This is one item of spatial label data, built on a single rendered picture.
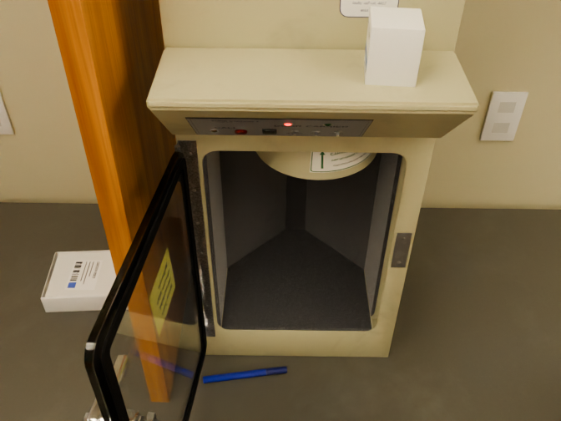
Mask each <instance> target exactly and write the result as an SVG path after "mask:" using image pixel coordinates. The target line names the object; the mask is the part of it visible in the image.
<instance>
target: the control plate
mask: <svg viewBox="0 0 561 421"><path fill-rule="evenodd" d="M186 119H187V121H188V122H189V123H190V125H191V127H192V128H193V130H194V131H195V133H196V134H222V135H288V136H314V134H315V133H312V131H316V130H317V131H320V133H318V135H317V136H336V133H334V131H341V133H340V136H353V137H362V136H363V135H364V133H365V132H366V130H367V129H368V127H369V126H370V124H371V123H372V121H373V120H374V119H248V118H186ZM284 123H292V124H293V125H290V126H287V125H283V124H284ZM323 124H333V125H331V126H325V125H323ZM211 129H217V130H218V131H219V132H210V130H211ZM237 129H244V130H247V134H236V133H235V130H237ZM262 129H276V132H277V134H263V133H262ZM292 130H298V131H299V132H298V133H296V135H293V133H291V131H292Z"/></svg>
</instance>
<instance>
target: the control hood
mask: <svg viewBox="0 0 561 421"><path fill-rule="evenodd" d="M364 57H365V50H355V49H290V48H166V49H165V50H164V51H163V53H162V56H161V59H160V61H159V66H158V68H157V71H156V74H155V76H154V80H153V83H152V85H151V88H150V91H149V95H148V98H147V100H146V104H147V107H148V108H149V109H150V111H151V112H152V113H153V114H154V115H155V116H156V117H157V118H158V119H159V121H160V122H161V123H162V124H163V125H164V126H165V127H166V128H167V130H168V131H169V132H170V133H171V134H191V135H222V134H196V133H195V131H194V130H193V128H192V127H191V125H190V123H189V122H188V121H187V119H186V118H248V119H374V120H373V121H372V123H371V124H370V126H369V127H368V129H367V130H366V132H365V133H364V135H363V136H362V137H387V138H442V137H443V136H444V135H445V134H447V133H449V132H450V131H451V130H453V129H455V128H456V127H458V126H459V125H460V124H461V123H463V122H464V121H466V120H467V119H469V118H470V117H472V116H473V115H475V113H476V112H478V110H479V106H480V105H479V103H478V101H477V99H476V97H475V94H474V92H473V90H472V88H471V86H470V84H469V82H468V79H467V77H466V75H465V73H464V72H463V70H462V66H461V64H460V63H459V61H458V59H457V55H456V54H455V53H454V52H453V51H422V56H421V60H420V65H419V69H418V75H417V83H416V87H415V88H414V87H398V86H383V85H367V84H365V78H364Z"/></svg>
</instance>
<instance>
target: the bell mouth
mask: <svg viewBox="0 0 561 421"><path fill-rule="evenodd" d="M256 153H257V154H258V155H259V157H260V158H261V159H262V160H263V161H264V162H265V163H266V164H267V165H268V166H270V167H271V168H273V169H274V170H277V171H279V172H281V173H283V174H286V175H289V176H293V177H296V178H301V179H306V180H333V179H338V178H342V177H346V176H348V175H352V174H355V173H356V172H358V171H360V170H363V169H364V168H365V167H367V166H368V165H369V164H370V163H371V162H372V161H373V160H374V158H375V156H376V154H377V153H353V152H288V151H256Z"/></svg>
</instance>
